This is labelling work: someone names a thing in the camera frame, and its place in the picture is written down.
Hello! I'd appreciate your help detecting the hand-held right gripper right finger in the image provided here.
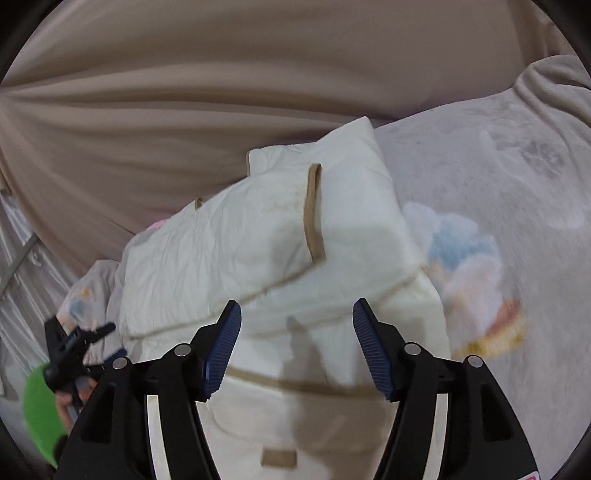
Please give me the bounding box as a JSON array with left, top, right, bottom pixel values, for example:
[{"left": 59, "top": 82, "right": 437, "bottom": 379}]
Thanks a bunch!
[{"left": 352, "top": 298, "right": 539, "bottom": 480}]

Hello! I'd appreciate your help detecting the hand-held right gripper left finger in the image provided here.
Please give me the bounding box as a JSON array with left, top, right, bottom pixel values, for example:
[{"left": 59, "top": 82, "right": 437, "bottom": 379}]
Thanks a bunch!
[{"left": 55, "top": 300, "right": 242, "bottom": 480}]

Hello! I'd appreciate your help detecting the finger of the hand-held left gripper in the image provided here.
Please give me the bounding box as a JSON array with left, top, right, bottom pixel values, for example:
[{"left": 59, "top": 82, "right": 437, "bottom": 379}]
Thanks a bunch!
[{"left": 78, "top": 322, "right": 116, "bottom": 345}]

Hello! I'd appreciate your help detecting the white quilted pillow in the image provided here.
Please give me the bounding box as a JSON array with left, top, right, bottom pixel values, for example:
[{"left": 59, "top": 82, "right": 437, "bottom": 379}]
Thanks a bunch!
[{"left": 117, "top": 116, "right": 452, "bottom": 480}]

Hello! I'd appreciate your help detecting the person's left hand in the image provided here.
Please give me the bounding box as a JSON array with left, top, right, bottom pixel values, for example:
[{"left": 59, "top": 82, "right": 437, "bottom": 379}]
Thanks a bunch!
[{"left": 54, "top": 378, "right": 99, "bottom": 428}]

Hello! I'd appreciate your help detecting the green round disc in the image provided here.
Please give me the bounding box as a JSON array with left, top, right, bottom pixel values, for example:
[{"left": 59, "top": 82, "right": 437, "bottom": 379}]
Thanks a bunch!
[{"left": 22, "top": 362, "right": 71, "bottom": 468}]

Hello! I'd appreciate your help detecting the silver satin cloth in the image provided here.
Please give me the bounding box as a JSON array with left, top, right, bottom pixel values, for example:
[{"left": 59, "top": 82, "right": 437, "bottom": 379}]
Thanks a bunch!
[{"left": 0, "top": 182, "right": 75, "bottom": 398}]

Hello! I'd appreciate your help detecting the floral fleece blanket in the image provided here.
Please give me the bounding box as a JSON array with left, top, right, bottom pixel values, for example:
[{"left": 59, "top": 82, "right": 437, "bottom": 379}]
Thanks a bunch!
[{"left": 60, "top": 54, "right": 591, "bottom": 480}]

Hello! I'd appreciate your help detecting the beige curtain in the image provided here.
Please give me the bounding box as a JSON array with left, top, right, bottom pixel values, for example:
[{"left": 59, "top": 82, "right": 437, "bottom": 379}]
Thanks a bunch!
[{"left": 0, "top": 0, "right": 575, "bottom": 280}]

